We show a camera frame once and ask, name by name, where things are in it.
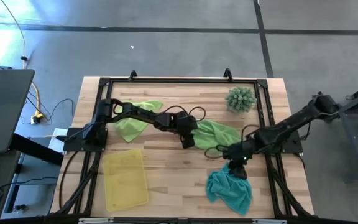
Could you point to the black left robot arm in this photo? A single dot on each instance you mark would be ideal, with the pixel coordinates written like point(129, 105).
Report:
point(99, 109)

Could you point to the silver frame bracket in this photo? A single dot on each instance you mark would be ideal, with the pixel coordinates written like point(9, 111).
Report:
point(96, 221)
point(269, 221)

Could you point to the black frame bracket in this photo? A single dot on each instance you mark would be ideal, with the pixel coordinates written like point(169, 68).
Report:
point(133, 75)
point(227, 73)

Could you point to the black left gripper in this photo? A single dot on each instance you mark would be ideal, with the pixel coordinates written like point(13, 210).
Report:
point(186, 124)

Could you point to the yellow translucent plastic basket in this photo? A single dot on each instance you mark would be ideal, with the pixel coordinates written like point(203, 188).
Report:
point(124, 180)

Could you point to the green microfiber towel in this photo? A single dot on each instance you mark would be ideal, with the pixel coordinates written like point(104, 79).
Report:
point(129, 129)
point(213, 133)

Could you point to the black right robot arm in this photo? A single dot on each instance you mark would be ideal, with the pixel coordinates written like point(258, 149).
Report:
point(291, 124)

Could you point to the white power strip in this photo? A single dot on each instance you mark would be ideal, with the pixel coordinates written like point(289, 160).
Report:
point(37, 118)

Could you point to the white box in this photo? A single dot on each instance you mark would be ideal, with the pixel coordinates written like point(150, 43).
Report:
point(57, 140)

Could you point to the grey desk top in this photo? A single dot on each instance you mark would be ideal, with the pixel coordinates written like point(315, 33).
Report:
point(5, 109)

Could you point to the teal microfiber towel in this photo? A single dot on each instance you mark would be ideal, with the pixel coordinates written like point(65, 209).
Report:
point(228, 193)

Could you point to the artificial green potted plant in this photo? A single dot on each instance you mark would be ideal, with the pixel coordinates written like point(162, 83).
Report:
point(240, 99)

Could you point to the black metal table frame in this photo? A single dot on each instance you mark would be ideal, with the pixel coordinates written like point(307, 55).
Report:
point(182, 81)

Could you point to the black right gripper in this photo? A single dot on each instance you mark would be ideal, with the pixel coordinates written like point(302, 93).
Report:
point(238, 152)

